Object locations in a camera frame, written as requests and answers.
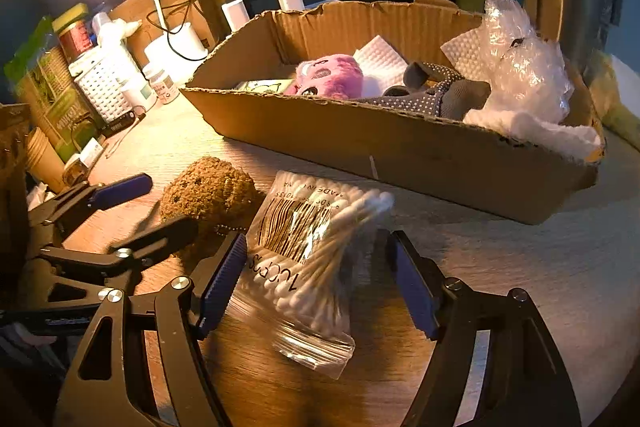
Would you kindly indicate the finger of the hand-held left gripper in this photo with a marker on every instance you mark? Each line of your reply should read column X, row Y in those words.
column 160, row 239
column 120, row 192

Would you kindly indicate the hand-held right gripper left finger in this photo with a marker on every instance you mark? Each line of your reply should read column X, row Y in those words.
column 220, row 277

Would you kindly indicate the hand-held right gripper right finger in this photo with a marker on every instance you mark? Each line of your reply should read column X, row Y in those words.
column 412, row 287

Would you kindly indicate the brown plush toy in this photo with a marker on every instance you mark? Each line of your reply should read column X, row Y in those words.
column 210, row 192

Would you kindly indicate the bag of cotton swabs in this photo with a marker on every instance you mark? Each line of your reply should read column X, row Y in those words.
column 310, row 267

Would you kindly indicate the brown cardboard box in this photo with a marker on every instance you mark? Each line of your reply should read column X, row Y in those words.
column 390, row 157

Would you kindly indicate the pair of grey dotted gloves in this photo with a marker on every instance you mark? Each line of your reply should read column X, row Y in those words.
column 450, row 99

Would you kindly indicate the pink plush toy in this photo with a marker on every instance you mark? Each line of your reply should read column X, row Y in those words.
column 325, row 74

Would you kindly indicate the clear plastic bag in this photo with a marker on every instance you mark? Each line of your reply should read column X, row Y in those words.
column 525, row 67

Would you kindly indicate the person's left hand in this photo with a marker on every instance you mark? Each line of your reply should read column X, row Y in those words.
column 30, row 335

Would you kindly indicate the white pill bottle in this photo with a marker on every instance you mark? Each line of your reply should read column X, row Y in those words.
column 162, row 84
column 137, row 94

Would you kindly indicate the white plastic basket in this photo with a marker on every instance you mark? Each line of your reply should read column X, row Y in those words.
column 107, row 82

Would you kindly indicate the bag of paper cups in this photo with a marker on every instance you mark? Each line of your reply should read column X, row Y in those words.
column 47, row 87

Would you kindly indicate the red label jar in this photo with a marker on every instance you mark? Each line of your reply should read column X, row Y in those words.
column 75, row 34

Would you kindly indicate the white spray bottle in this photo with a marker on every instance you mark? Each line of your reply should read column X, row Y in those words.
column 115, row 27

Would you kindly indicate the brown cardboard carton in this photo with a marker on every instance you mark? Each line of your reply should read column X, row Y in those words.
column 180, row 2

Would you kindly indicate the yellow tissue pack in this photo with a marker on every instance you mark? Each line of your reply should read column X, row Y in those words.
column 622, row 102

